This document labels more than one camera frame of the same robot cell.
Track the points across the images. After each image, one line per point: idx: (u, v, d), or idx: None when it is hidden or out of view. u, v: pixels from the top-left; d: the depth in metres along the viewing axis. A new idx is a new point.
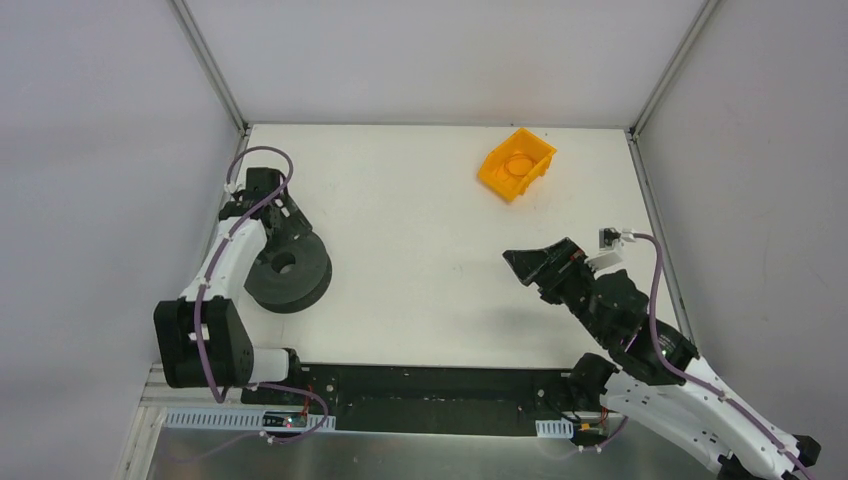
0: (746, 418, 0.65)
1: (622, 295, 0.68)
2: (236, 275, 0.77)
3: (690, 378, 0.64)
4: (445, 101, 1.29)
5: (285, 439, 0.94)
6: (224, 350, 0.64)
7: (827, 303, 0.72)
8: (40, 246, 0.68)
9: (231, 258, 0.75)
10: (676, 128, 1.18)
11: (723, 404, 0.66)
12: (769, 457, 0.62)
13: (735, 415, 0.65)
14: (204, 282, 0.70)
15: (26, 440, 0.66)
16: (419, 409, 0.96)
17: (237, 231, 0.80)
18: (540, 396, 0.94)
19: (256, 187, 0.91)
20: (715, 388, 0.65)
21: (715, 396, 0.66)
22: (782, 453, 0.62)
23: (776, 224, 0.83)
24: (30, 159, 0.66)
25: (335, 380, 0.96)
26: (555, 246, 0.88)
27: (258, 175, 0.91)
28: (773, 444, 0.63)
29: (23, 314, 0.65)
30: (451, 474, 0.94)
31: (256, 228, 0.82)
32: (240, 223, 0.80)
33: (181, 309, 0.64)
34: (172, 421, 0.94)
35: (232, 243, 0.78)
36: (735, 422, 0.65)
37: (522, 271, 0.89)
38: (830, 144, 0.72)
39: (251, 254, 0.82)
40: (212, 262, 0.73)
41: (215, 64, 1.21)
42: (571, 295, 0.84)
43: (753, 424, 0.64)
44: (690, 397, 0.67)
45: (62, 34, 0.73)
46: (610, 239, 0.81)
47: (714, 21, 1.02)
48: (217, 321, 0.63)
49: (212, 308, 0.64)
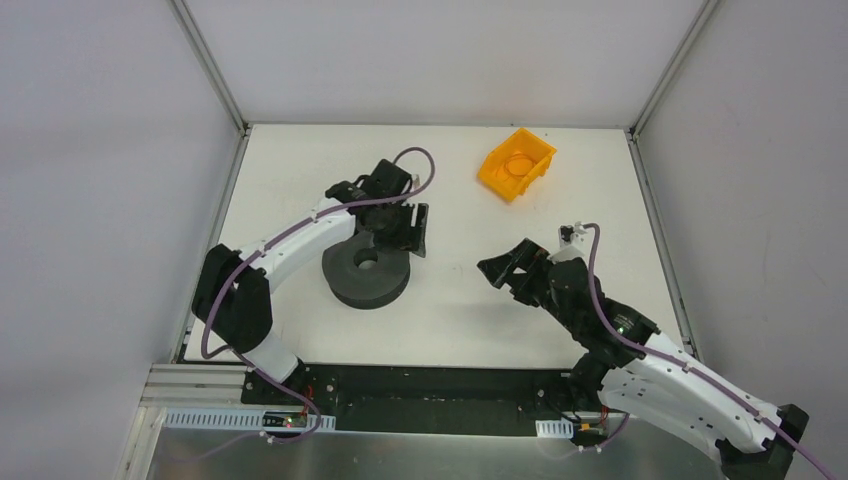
0: (712, 386, 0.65)
1: (573, 277, 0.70)
2: (296, 258, 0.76)
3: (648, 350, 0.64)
4: (445, 102, 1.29)
5: (284, 439, 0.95)
6: (235, 315, 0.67)
7: (827, 303, 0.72)
8: (40, 246, 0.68)
9: (299, 242, 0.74)
10: (676, 128, 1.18)
11: (688, 374, 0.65)
12: (747, 427, 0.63)
13: (703, 386, 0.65)
14: (261, 250, 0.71)
15: (26, 441, 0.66)
16: (419, 409, 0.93)
17: (326, 216, 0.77)
18: (541, 396, 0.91)
19: (377, 180, 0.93)
20: (678, 359, 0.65)
21: (679, 367, 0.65)
22: (759, 420, 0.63)
23: (776, 224, 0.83)
24: (28, 161, 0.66)
25: (335, 381, 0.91)
26: (516, 247, 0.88)
27: (391, 171, 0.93)
28: (748, 413, 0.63)
29: (21, 315, 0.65)
30: (451, 474, 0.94)
31: (346, 221, 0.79)
32: (335, 211, 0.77)
33: (230, 261, 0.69)
34: (172, 421, 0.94)
35: (314, 226, 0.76)
36: (708, 394, 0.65)
37: (492, 275, 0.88)
38: (831, 145, 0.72)
39: (325, 243, 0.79)
40: (284, 235, 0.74)
41: (214, 65, 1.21)
42: (541, 292, 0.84)
43: (721, 391, 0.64)
44: (654, 371, 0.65)
45: (61, 35, 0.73)
46: (567, 235, 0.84)
47: (714, 21, 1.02)
48: (246, 286, 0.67)
49: (250, 274, 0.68)
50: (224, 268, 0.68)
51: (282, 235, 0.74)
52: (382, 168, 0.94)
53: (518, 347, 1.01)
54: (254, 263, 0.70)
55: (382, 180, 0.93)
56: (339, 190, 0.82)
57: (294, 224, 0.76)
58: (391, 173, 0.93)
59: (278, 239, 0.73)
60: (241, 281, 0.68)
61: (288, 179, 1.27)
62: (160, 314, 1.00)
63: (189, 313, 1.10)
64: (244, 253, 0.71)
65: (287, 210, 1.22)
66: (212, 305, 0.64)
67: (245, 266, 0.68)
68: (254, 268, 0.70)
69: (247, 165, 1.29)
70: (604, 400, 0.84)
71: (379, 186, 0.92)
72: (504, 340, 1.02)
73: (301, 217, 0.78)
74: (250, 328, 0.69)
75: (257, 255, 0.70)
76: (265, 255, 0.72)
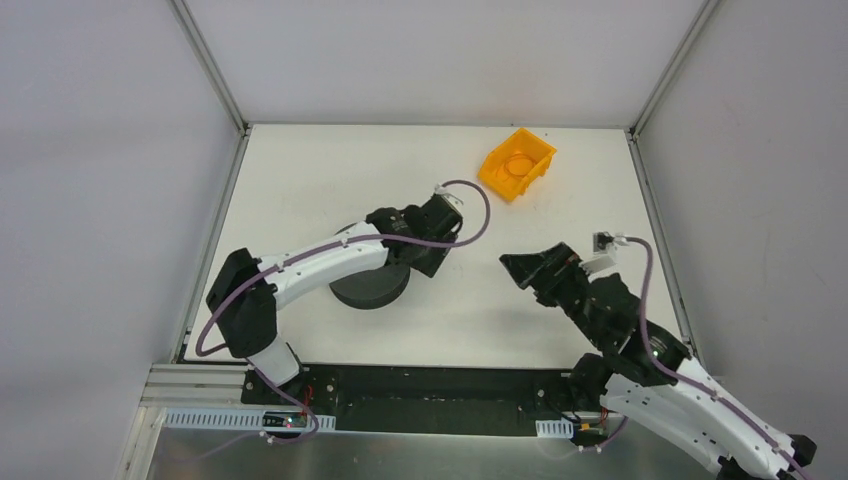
0: (740, 418, 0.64)
1: (615, 299, 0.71)
2: (316, 280, 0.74)
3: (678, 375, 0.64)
4: (445, 101, 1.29)
5: (284, 439, 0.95)
6: (236, 325, 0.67)
7: (827, 303, 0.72)
8: (39, 245, 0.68)
9: (319, 264, 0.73)
10: (676, 127, 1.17)
11: (716, 403, 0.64)
12: (764, 458, 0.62)
13: (731, 418, 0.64)
14: (279, 265, 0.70)
15: (27, 440, 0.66)
16: (419, 409, 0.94)
17: (356, 243, 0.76)
18: (541, 396, 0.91)
19: (425, 216, 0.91)
20: (708, 387, 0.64)
21: (707, 395, 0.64)
22: (777, 451, 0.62)
23: (777, 223, 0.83)
24: (27, 159, 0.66)
25: (335, 380, 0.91)
26: (551, 250, 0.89)
27: (442, 209, 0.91)
28: (768, 444, 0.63)
29: (21, 313, 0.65)
30: (451, 474, 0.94)
31: (374, 253, 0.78)
32: (366, 240, 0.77)
33: (247, 267, 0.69)
34: (172, 421, 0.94)
35: (343, 250, 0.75)
36: (731, 422, 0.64)
37: (518, 275, 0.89)
38: (832, 145, 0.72)
39: (348, 268, 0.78)
40: (306, 254, 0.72)
41: (214, 65, 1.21)
42: (566, 298, 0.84)
43: (747, 423, 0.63)
44: (682, 397, 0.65)
45: (61, 35, 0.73)
46: (604, 243, 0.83)
47: (715, 20, 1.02)
48: (254, 300, 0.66)
49: (259, 290, 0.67)
50: (242, 272, 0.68)
51: (306, 253, 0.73)
52: (434, 203, 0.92)
53: (519, 347, 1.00)
54: (269, 276, 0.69)
55: (430, 215, 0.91)
56: (381, 218, 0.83)
57: (322, 244, 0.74)
58: (440, 212, 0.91)
59: (301, 257, 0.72)
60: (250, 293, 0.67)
61: (288, 179, 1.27)
62: (160, 314, 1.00)
63: (189, 313, 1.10)
64: (264, 262, 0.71)
65: (287, 210, 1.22)
66: (217, 309, 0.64)
67: (257, 280, 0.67)
68: (267, 282, 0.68)
69: (247, 165, 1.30)
70: (604, 401, 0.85)
71: (425, 221, 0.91)
72: (503, 339, 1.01)
73: (330, 237, 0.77)
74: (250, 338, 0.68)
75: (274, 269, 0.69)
76: (283, 271, 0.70)
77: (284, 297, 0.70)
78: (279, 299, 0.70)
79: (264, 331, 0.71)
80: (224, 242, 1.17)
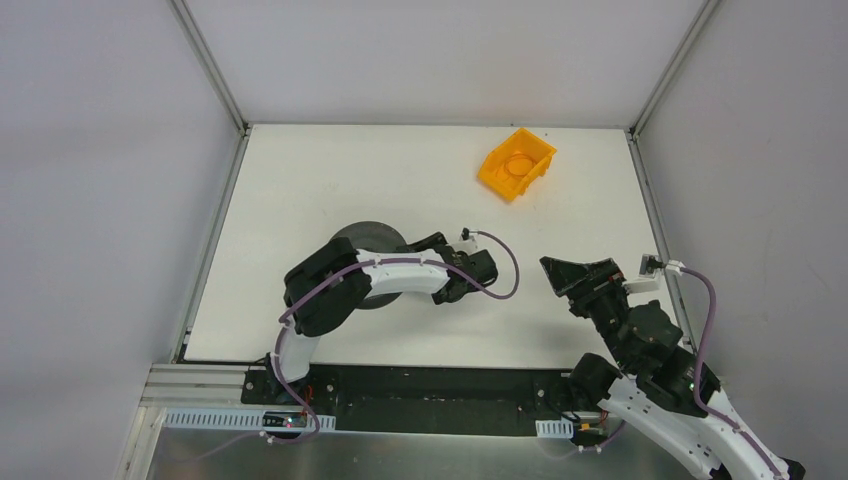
0: (755, 450, 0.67)
1: (657, 329, 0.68)
2: (391, 286, 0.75)
3: (710, 409, 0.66)
4: (445, 101, 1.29)
5: (284, 439, 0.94)
6: (324, 306, 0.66)
7: (827, 305, 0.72)
8: (39, 244, 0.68)
9: (404, 271, 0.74)
10: (676, 127, 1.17)
11: (736, 435, 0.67)
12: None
13: (748, 449, 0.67)
14: (376, 260, 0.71)
15: (27, 440, 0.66)
16: (419, 409, 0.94)
17: (431, 264, 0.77)
18: (541, 396, 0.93)
19: (472, 262, 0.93)
20: (733, 420, 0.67)
21: (730, 428, 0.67)
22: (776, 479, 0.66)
23: (776, 223, 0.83)
24: (27, 157, 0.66)
25: (335, 380, 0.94)
26: (597, 264, 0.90)
27: (486, 260, 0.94)
28: (771, 472, 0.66)
29: (21, 312, 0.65)
30: (451, 474, 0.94)
31: (440, 280, 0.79)
32: (440, 265, 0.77)
33: (347, 254, 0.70)
34: (172, 421, 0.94)
35: (421, 266, 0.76)
36: (745, 452, 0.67)
37: (557, 282, 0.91)
38: (831, 145, 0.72)
39: (414, 285, 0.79)
40: (397, 258, 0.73)
41: (214, 64, 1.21)
42: (599, 314, 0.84)
43: (758, 453, 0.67)
44: (706, 427, 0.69)
45: (61, 34, 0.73)
46: (652, 268, 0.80)
47: (714, 21, 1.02)
48: (351, 288, 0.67)
49: (359, 278, 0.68)
50: (340, 258, 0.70)
51: (399, 258, 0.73)
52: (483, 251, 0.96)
53: (518, 347, 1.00)
54: (365, 267, 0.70)
55: (478, 262, 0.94)
56: (445, 252, 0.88)
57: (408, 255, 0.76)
58: (489, 260, 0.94)
59: (394, 260, 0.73)
60: (348, 280, 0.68)
61: (288, 179, 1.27)
62: (160, 314, 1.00)
63: (189, 312, 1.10)
64: (362, 254, 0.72)
65: (286, 210, 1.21)
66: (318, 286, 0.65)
67: (358, 268, 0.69)
68: (363, 271, 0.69)
69: (246, 166, 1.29)
70: (604, 404, 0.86)
71: (474, 265, 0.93)
72: (503, 339, 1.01)
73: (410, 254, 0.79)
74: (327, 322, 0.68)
75: (372, 262, 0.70)
76: (376, 266, 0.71)
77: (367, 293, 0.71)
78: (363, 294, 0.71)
79: (342, 319, 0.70)
80: (224, 243, 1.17)
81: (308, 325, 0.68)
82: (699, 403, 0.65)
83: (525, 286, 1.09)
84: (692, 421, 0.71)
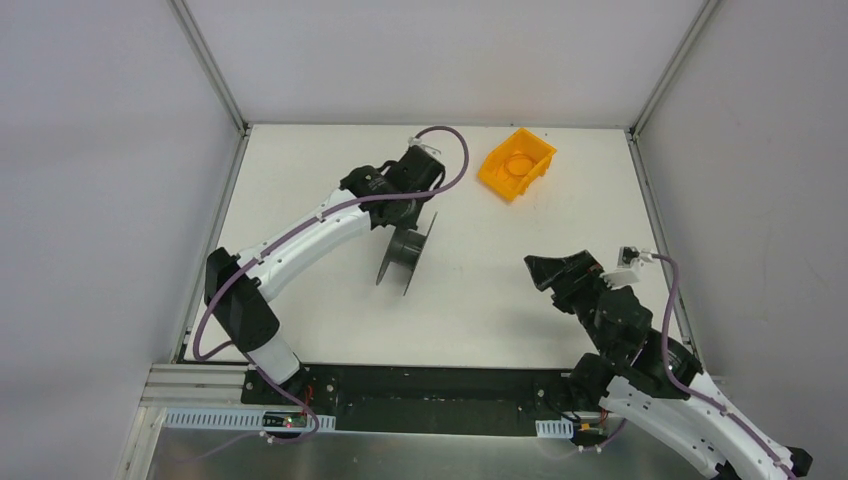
0: (748, 435, 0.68)
1: (627, 311, 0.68)
2: (300, 262, 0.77)
3: (696, 392, 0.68)
4: (444, 102, 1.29)
5: (284, 439, 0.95)
6: (233, 324, 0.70)
7: (828, 305, 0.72)
8: (40, 245, 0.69)
9: (299, 245, 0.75)
10: (676, 128, 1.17)
11: (724, 418, 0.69)
12: (766, 471, 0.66)
13: (739, 433, 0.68)
14: (258, 258, 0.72)
15: (26, 441, 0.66)
16: (419, 409, 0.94)
17: (332, 215, 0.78)
18: (541, 396, 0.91)
19: (405, 170, 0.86)
20: (719, 403, 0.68)
21: (717, 410, 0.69)
22: (777, 465, 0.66)
23: (776, 224, 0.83)
24: (27, 160, 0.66)
25: (335, 380, 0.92)
26: (572, 256, 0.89)
27: (421, 166, 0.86)
28: (769, 457, 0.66)
29: (21, 312, 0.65)
30: (451, 474, 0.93)
31: (354, 219, 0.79)
32: (341, 209, 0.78)
33: (226, 270, 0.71)
34: (172, 421, 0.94)
35: (320, 225, 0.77)
36: (737, 437, 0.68)
37: (538, 276, 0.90)
38: (832, 145, 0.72)
39: (331, 243, 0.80)
40: (283, 239, 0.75)
41: (214, 64, 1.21)
42: (583, 306, 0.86)
43: (752, 438, 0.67)
44: (693, 411, 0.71)
45: (61, 35, 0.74)
46: (628, 258, 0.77)
47: (714, 21, 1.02)
48: (241, 297, 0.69)
49: (244, 286, 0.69)
50: (223, 273, 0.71)
51: (282, 239, 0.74)
52: (411, 156, 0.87)
53: (518, 346, 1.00)
54: (249, 271, 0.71)
55: (411, 169, 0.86)
56: (355, 181, 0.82)
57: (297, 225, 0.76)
58: (421, 165, 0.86)
59: (278, 244, 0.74)
60: (235, 291, 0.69)
61: (288, 179, 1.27)
62: (160, 314, 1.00)
63: (189, 312, 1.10)
64: (243, 257, 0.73)
65: (287, 210, 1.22)
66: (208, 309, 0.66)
67: (240, 276, 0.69)
68: (250, 277, 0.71)
69: (247, 165, 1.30)
70: (604, 403, 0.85)
71: (407, 176, 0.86)
72: (504, 339, 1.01)
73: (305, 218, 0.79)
74: (255, 335, 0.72)
75: (253, 262, 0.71)
76: (263, 260, 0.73)
77: (273, 286, 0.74)
78: (267, 288, 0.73)
79: (268, 320, 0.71)
80: (224, 242, 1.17)
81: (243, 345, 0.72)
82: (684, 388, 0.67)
83: (525, 286, 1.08)
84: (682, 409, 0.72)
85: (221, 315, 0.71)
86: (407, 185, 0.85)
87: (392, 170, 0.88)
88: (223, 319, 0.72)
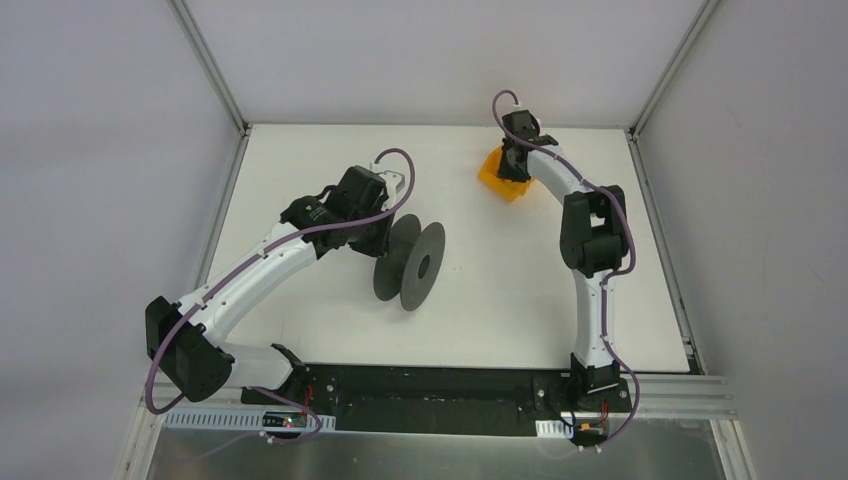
0: (566, 169, 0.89)
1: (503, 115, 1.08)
2: (249, 302, 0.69)
3: (534, 145, 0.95)
4: (444, 101, 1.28)
5: (284, 439, 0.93)
6: (183, 376, 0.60)
7: (827, 305, 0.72)
8: (38, 246, 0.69)
9: (243, 285, 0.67)
10: (676, 127, 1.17)
11: (555, 161, 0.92)
12: (571, 188, 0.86)
13: (561, 168, 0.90)
14: (200, 302, 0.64)
15: (26, 439, 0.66)
16: (419, 409, 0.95)
17: (276, 249, 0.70)
18: (541, 396, 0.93)
19: (345, 192, 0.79)
20: (548, 149, 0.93)
21: (550, 156, 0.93)
22: (582, 183, 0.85)
23: (775, 224, 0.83)
24: (24, 167, 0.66)
25: (334, 380, 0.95)
26: None
27: (360, 183, 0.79)
28: (576, 179, 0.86)
29: (20, 314, 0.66)
30: (451, 474, 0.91)
31: (301, 250, 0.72)
32: (284, 242, 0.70)
33: (162, 323, 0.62)
34: (172, 421, 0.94)
35: (262, 263, 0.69)
36: (559, 171, 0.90)
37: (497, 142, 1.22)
38: (830, 145, 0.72)
39: (282, 278, 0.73)
40: (225, 280, 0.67)
41: (214, 65, 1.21)
42: None
43: (568, 170, 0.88)
44: (537, 161, 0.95)
45: (63, 37, 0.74)
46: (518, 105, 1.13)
47: (714, 22, 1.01)
48: (187, 347, 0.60)
49: (188, 335, 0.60)
50: (163, 326, 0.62)
51: (223, 279, 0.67)
52: (351, 177, 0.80)
53: (519, 346, 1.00)
54: (192, 317, 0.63)
55: (351, 192, 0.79)
56: (295, 211, 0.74)
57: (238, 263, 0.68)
58: (361, 185, 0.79)
59: (220, 285, 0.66)
60: (179, 340, 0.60)
61: (288, 179, 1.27)
62: None
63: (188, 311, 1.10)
64: (183, 304, 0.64)
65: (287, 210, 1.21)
66: (152, 363, 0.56)
67: (182, 324, 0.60)
68: (193, 324, 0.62)
69: (246, 165, 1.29)
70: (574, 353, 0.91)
71: (347, 199, 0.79)
72: (505, 338, 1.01)
73: (245, 256, 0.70)
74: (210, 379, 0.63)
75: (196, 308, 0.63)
76: (206, 305, 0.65)
77: (222, 329, 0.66)
78: (214, 335, 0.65)
79: (220, 363, 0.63)
80: (224, 242, 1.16)
81: (200, 395, 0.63)
82: (524, 142, 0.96)
83: (526, 285, 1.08)
84: (535, 167, 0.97)
85: (166, 367, 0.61)
86: (349, 209, 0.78)
87: (332, 193, 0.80)
88: (169, 370, 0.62)
